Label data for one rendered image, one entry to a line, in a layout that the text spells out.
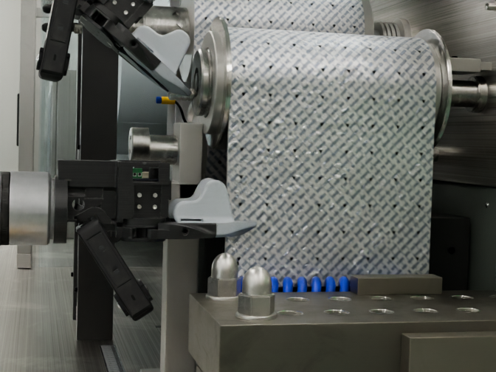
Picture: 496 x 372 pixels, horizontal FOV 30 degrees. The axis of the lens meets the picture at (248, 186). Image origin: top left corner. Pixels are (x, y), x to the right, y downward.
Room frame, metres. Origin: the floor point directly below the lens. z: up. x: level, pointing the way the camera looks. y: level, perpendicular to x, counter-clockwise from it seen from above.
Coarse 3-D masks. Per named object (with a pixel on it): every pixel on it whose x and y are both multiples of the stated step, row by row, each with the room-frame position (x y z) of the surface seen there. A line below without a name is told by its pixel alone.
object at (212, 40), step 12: (204, 36) 1.05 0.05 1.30; (216, 36) 1.00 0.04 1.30; (204, 48) 1.05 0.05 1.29; (216, 48) 0.99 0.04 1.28; (432, 48) 1.06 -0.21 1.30; (216, 60) 0.98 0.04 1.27; (216, 72) 0.98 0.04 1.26; (216, 84) 0.98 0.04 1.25; (216, 96) 0.98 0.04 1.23; (216, 108) 0.98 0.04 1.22; (204, 120) 1.03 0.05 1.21; (216, 120) 1.00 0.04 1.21; (204, 132) 1.03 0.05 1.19
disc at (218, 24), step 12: (216, 24) 1.03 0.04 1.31; (228, 36) 0.98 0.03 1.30; (228, 48) 0.97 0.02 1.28; (228, 60) 0.96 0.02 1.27; (228, 72) 0.96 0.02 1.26; (228, 84) 0.96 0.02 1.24; (228, 96) 0.96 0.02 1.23; (228, 108) 0.97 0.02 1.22; (216, 132) 1.01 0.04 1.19; (216, 144) 1.01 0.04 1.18
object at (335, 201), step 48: (240, 144) 0.98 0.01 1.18; (288, 144) 0.99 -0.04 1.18; (336, 144) 1.00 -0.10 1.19; (384, 144) 1.01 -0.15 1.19; (432, 144) 1.03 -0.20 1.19; (240, 192) 0.98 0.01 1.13; (288, 192) 0.99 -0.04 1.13; (336, 192) 1.00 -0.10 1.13; (384, 192) 1.01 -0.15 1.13; (240, 240) 0.98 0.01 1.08; (288, 240) 0.99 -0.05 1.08; (336, 240) 1.00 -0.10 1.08; (384, 240) 1.01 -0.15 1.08
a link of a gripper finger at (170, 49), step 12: (144, 36) 1.01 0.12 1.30; (156, 36) 1.01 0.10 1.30; (168, 36) 1.01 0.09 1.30; (180, 36) 1.02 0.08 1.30; (156, 48) 1.01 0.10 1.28; (168, 48) 1.01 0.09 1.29; (180, 48) 1.02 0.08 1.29; (168, 60) 1.01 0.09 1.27; (180, 60) 1.02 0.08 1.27; (156, 72) 1.00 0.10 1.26; (168, 72) 1.01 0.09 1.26; (168, 84) 1.02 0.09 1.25; (180, 84) 1.02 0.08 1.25
